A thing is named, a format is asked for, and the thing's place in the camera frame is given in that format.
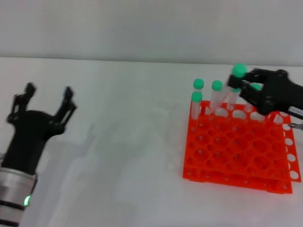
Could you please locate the orange test tube rack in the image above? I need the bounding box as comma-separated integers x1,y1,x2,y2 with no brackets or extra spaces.
182,100,302,194

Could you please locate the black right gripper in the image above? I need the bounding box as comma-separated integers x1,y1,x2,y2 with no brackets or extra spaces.
227,68,303,118

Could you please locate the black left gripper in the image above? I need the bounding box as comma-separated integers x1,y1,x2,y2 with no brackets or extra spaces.
0,82,78,176

